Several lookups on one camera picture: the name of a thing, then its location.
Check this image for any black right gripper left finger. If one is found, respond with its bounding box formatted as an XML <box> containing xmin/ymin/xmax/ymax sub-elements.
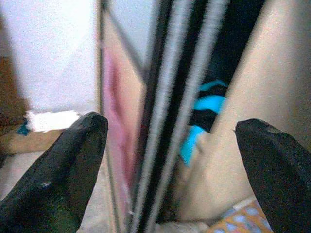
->
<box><xmin>0</xmin><ymin>111</ymin><xmax>109</xmax><ymax>233</ymax></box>

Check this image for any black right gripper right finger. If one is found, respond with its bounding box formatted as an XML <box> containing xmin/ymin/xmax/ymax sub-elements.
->
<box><xmin>234</xmin><ymin>118</ymin><xmax>311</xmax><ymax>233</ymax></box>

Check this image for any brown cardboard box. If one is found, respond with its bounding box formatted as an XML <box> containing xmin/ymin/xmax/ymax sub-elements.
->
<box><xmin>0</xmin><ymin>128</ymin><xmax>68</xmax><ymax>156</ymax></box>

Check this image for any white foam piece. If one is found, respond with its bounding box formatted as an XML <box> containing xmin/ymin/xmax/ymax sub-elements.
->
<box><xmin>24</xmin><ymin>110</ymin><xmax>81</xmax><ymax>133</ymax></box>

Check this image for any blue black striped clothing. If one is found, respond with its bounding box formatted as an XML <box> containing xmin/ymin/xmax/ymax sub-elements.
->
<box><xmin>179</xmin><ymin>80</ymin><xmax>229</xmax><ymax>168</ymax></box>

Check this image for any pink framed picture panel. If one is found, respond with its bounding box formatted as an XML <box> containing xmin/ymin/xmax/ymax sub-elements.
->
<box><xmin>96</xmin><ymin>0</ymin><xmax>149</xmax><ymax>233</ymax></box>

